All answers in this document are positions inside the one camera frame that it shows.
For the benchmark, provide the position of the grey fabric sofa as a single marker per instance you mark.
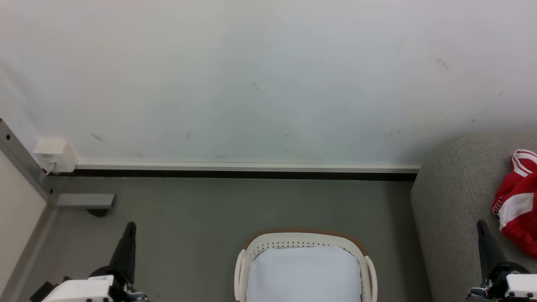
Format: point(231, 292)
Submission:
point(453, 201)

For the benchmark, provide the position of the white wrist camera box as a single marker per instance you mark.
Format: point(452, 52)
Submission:
point(522, 285)
point(79, 289)

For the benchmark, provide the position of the beige partition panel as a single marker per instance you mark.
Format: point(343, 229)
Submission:
point(16, 218)

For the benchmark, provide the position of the red and white jersey garment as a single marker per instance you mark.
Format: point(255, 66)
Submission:
point(518, 205)

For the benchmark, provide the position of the grey partition foot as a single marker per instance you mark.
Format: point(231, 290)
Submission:
point(21, 161)

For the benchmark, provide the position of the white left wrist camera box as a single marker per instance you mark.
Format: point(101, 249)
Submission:
point(79, 289)

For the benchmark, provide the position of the white laundry basket brown rim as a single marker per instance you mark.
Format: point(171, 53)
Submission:
point(251, 260)

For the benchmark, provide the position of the black caster foot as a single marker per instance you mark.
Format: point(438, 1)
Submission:
point(98, 212)

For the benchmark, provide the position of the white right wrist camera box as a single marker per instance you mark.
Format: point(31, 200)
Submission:
point(522, 285)

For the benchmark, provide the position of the white wall socket box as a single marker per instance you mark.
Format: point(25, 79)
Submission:
point(54, 153)

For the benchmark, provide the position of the white and black wall baseboard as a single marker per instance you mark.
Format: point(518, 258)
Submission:
point(251, 171)

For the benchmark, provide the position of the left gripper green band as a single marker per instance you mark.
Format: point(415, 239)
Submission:
point(115, 285)

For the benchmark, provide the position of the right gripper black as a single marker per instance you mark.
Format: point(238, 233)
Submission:
point(499, 277)

